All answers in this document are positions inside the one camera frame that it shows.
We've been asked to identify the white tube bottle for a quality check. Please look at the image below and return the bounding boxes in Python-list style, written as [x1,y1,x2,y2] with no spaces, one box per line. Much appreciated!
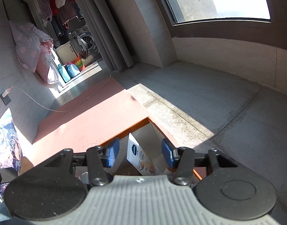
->
[127,133,160,176]

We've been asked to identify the orange storage box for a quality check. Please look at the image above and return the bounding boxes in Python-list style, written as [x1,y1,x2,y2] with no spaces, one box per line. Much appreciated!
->
[106,118,202,185]

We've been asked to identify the brown sock foot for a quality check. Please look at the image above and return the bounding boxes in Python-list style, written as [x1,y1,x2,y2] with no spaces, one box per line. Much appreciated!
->
[19,156,34,176]

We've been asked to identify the anime print pillow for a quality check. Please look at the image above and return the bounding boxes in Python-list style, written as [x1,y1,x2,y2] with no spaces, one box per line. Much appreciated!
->
[0,108,22,198]

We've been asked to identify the pink floor mat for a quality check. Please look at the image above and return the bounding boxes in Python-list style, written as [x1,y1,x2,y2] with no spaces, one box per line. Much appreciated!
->
[22,78,147,165]

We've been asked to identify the blue detergent bottle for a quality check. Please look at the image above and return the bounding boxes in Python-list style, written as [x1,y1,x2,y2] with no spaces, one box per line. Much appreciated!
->
[58,64,80,83]

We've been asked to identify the rainbow striped bag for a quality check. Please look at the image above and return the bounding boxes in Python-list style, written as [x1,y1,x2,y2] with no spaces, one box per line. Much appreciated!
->
[71,56,85,72]

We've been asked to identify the washing machine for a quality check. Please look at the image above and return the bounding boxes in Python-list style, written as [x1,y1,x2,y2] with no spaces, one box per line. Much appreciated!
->
[69,31,97,59]

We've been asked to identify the pink bedding pile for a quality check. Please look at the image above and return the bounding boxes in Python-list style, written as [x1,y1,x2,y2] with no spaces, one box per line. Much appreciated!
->
[9,20,59,84]

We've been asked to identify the grey curtain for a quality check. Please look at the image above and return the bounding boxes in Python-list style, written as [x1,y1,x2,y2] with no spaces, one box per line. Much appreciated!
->
[76,0,134,72]

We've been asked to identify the hanging laundry clothes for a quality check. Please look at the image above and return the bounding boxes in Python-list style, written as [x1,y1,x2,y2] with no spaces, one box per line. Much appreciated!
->
[37,0,83,26]

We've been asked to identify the wall socket with charger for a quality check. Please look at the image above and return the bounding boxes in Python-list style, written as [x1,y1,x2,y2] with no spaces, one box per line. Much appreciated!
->
[0,87,13,106]

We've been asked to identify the white charging cable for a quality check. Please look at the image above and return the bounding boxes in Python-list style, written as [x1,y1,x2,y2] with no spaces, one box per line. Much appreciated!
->
[10,75,112,113]

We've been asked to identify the dark window frame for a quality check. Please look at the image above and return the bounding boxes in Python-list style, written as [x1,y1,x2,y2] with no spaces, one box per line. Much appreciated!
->
[155,0,287,50]

